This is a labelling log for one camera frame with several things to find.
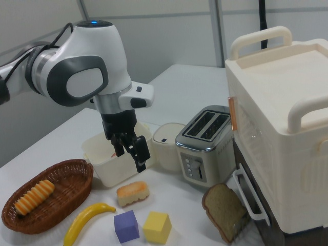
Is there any black tripod pole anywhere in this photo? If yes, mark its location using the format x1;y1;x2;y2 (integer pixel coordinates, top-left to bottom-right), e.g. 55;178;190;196
257;0;270;50

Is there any brown drawer unit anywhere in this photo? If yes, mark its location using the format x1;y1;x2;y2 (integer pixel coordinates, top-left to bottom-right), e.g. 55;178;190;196
232;138;286;246

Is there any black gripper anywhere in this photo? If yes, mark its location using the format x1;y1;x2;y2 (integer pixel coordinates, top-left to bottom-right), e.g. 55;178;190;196
99;109;151;174

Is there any striped orange bread roll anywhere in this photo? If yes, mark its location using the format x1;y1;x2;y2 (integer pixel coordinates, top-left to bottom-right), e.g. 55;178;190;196
14;179;56;216

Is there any brown bread slice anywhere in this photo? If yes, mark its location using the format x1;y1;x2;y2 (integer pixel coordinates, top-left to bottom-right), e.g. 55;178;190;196
201;182;251;244

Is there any grey partition post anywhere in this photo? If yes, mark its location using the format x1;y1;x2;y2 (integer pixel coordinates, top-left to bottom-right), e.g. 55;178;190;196
209;0;227;69

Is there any yellow banana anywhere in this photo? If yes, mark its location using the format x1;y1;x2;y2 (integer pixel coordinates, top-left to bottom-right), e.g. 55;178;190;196
63;202;117;246

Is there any silver cream toaster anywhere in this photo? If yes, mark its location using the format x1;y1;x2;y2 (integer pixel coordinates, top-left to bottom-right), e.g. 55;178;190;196
175;105;235;189

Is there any copper cabinet door handle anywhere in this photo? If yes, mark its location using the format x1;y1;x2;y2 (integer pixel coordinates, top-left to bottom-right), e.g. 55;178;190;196
228;96;238;132

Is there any brown wicker basket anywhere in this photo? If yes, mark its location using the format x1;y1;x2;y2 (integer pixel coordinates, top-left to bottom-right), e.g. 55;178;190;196
1;158;94;235

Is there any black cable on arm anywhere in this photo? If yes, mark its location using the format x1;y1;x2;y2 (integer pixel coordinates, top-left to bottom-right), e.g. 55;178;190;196
0;22;74;79

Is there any white plastic open box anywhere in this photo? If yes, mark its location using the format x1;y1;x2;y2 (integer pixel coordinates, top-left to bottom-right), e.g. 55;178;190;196
81;121;156;188

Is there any yellow foam cube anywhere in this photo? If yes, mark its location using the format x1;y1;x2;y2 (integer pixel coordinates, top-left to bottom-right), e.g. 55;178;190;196
142;211;173;243

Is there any small toasted bread loaf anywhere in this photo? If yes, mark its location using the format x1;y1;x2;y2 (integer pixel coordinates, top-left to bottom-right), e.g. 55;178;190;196
116;180;151;208

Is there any white drawer handle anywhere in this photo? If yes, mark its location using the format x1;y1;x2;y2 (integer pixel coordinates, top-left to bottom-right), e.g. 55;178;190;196
232;162;271;227

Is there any cream plastic cabinet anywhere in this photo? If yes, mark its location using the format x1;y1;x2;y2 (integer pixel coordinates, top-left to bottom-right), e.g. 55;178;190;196
224;25;328;235

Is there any purple foam cube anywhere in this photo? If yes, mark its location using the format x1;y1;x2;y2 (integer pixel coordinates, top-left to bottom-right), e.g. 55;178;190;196
113;210;140;244

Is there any small cream lidded bin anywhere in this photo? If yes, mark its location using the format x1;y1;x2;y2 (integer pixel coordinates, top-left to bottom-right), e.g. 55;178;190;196
151;122;187;171

